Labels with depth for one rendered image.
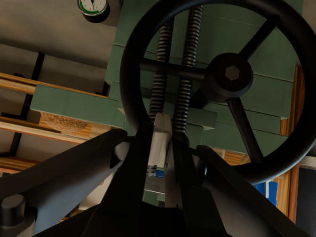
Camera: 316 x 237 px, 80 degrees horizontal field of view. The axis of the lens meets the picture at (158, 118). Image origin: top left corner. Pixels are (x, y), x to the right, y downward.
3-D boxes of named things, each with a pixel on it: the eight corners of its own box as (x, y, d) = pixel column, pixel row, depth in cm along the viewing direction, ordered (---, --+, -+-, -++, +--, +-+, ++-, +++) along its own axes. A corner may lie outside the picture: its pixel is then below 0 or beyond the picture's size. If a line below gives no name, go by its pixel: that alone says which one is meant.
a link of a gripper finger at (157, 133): (155, 167, 15) (146, 165, 15) (157, 138, 22) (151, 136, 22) (162, 131, 14) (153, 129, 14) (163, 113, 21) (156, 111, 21)
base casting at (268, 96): (296, 82, 45) (291, 120, 44) (215, 114, 102) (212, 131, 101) (110, 43, 45) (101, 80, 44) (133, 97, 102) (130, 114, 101)
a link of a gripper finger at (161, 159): (162, 131, 14) (172, 133, 14) (163, 113, 21) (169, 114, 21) (155, 167, 15) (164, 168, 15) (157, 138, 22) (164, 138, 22)
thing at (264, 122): (281, 117, 44) (279, 134, 43) (239, 124, 65) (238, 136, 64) (111, 81, 44) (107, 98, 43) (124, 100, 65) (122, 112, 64)
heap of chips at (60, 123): (73, 118, 43) (68, 134, 43) (92, 123, 57) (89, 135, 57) (34, 110, 43) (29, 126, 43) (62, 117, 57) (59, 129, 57)
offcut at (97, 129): (111, 126, 44) (106, 142, 43) (115, 127, 47) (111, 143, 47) (92, 122, 44) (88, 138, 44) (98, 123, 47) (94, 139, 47)
